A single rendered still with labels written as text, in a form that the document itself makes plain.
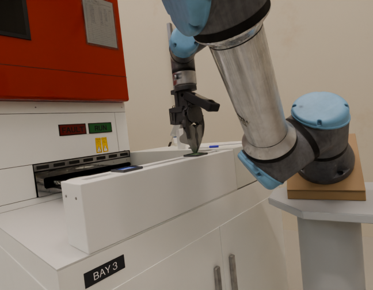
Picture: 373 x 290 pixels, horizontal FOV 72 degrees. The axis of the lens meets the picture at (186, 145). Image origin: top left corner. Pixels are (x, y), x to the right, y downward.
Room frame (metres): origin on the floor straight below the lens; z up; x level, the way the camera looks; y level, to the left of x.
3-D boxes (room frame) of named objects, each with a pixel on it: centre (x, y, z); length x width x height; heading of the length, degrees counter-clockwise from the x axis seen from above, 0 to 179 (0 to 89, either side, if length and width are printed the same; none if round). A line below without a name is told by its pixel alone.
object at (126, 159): (1.15, 0.45, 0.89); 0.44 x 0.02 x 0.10; 137
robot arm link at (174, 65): (0.82, -0.02, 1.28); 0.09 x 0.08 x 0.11; 3
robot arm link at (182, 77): (0.82, -0.01, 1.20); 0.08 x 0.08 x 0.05
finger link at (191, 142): (0.81, 0.00, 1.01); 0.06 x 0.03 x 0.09; 47
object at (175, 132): (1.12, 0.03, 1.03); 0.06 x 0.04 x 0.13; 47
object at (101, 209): (0.72, 0.06, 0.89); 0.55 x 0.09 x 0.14; 137
